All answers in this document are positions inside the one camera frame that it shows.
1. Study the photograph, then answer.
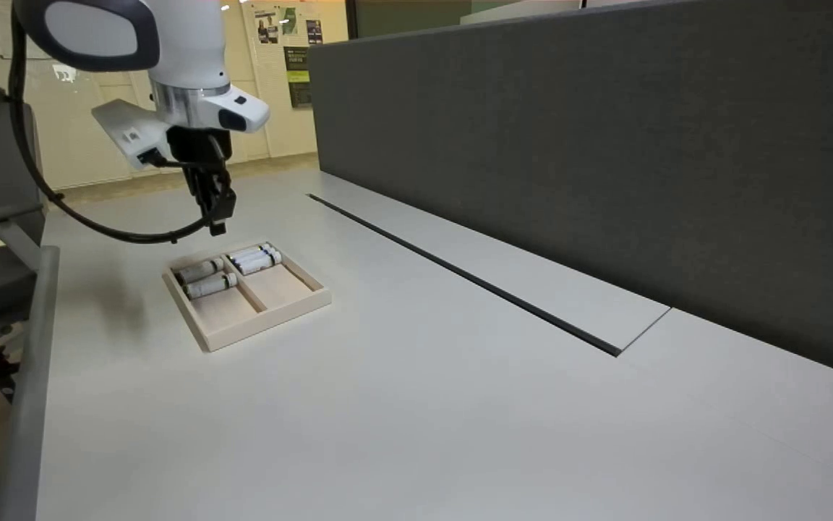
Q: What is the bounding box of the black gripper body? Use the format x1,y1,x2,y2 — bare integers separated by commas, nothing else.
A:
169,127,237,224

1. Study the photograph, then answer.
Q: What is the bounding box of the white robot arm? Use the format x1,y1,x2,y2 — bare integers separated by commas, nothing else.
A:
8,0,270,243

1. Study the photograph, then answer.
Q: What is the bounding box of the white bottle in tray front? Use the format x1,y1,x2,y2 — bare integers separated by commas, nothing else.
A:
186,271,237,301

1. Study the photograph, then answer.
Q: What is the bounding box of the beige wooden compartment tray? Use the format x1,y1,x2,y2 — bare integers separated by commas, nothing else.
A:
163,240,331,353

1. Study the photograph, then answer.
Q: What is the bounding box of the dark grey desk partition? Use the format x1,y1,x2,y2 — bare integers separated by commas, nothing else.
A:
311,0,833,366

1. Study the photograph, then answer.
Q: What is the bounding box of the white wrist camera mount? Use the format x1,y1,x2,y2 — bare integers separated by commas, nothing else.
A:
92,83,270,166

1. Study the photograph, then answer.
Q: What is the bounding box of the beige cabinet wall with posters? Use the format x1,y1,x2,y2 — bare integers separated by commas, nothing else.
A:
0,0,348,187

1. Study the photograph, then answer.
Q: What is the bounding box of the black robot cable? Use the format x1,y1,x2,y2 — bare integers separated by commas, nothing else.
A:
7,4,217,245

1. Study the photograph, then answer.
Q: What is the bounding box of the grey cable cover flap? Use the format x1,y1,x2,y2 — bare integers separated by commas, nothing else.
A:
311,174,668,355

